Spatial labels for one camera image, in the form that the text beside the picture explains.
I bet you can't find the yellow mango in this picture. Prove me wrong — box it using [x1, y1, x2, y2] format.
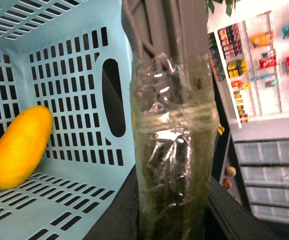
[0, 105, 53, 190]

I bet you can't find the light blue plastic basket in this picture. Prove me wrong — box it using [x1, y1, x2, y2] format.
[0, 0, 219, 240]

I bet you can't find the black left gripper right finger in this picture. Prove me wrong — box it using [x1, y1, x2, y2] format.
[208, 178, 289, 240]

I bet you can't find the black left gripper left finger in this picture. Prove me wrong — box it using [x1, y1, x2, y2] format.
[84, 167, 139, 240]

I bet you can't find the grey drawer cabinet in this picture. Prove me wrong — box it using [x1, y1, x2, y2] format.
[234, 139, 289, 224]

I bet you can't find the white snack shelf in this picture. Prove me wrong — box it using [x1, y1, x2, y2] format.
[207, 0, 289, 128]

